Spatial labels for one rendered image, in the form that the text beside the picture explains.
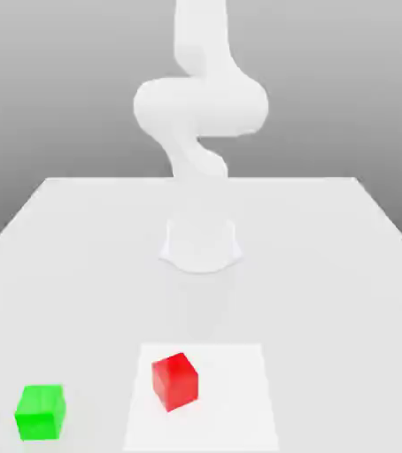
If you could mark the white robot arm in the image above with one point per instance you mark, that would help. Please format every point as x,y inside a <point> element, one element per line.
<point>201,106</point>

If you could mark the small red cube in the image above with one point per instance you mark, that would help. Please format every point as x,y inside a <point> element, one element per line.
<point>175,382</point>

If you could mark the small green cube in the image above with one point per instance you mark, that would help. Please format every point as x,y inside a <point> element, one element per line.
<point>40,412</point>

